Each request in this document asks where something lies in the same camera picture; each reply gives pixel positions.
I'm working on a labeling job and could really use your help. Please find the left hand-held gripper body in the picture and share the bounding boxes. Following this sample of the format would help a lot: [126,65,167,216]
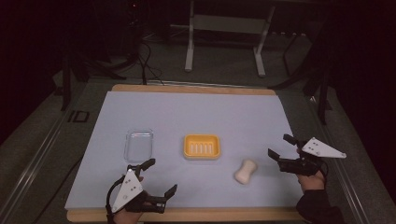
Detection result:
[110,166,166,215]

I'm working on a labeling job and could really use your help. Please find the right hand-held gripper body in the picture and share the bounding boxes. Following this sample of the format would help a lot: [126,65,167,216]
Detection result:
[277,136,347,177]

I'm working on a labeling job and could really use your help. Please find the white soap bar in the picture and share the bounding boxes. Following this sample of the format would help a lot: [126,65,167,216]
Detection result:
[233,159,259,185]

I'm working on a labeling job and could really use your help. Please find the yellow soap dish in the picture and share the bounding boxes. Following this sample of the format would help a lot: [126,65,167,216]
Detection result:
[182,133,221,161]

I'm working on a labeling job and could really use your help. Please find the person's right hand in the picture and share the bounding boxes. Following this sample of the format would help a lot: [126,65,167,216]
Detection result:
[295,147,327,191]

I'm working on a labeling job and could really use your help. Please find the person's left hand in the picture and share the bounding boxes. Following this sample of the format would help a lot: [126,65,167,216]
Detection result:
[112,175,154,224]

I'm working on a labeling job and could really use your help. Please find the clear plastic tray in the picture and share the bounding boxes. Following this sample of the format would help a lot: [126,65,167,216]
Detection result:
[123,128,154,163]

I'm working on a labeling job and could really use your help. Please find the black tripod stand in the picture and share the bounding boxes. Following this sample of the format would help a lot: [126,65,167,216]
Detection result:
[54,46,128,112]
[269,31,333,126]

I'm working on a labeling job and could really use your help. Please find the light blue table mat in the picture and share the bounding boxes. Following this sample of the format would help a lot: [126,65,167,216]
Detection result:
[64,91,304,211]

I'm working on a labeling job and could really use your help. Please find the white metal stand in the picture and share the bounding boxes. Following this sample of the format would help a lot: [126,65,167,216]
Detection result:
[169,0,276,78]

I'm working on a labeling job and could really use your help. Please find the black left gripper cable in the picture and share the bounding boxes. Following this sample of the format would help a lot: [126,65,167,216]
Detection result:
[105,175,127,224]

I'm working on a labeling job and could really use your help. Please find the metal floor rail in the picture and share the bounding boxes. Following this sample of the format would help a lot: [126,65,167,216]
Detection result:
[0,102,80,224]
[306,94,373,224]

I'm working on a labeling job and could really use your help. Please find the black rectangular floor bracket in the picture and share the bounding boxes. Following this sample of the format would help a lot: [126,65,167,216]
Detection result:
[67,110,91,123]

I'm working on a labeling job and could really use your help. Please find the black floor cables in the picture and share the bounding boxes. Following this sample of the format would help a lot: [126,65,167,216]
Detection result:
[135,40,166,87]

